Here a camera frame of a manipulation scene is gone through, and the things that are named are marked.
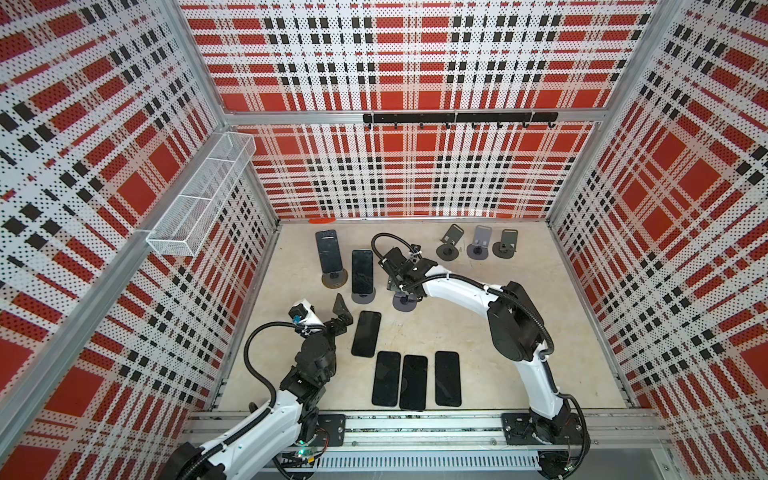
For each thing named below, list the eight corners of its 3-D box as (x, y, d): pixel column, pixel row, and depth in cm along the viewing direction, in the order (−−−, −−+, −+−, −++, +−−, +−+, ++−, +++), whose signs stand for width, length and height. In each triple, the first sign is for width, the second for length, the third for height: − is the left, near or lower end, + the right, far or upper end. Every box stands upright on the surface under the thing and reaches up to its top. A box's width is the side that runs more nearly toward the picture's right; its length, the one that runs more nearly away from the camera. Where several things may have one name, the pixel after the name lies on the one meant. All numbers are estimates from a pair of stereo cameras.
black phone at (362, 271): (355, 301, 100) (349, 277, 89) (358, 275, 107) (352, 249, 96) (373, 301, 100) (370, 277, 89) (375, 275, 107) (372, 249, 96)
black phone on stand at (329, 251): (327, 282, 105) (316, 252, 92) (325, 262, 111) (315, 231, 98) (345, 279, 106) (337, 249, 93) (343, 259, 111) (335, 228, 99)
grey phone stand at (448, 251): (438, 257, 112) (440, 239, 104) (445, 241, 117) (449, 222, 109) (454, 263, 110) (458, 245, 102) (462, 246, 115) (466, 227, 108)
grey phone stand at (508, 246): (494, 258, 112) (500, 240, 104) (491, 247, 116) (497, 229, 108) (513, 258, 112) (521, 240, 104) (509, 247, 116) (517, 229, 108)
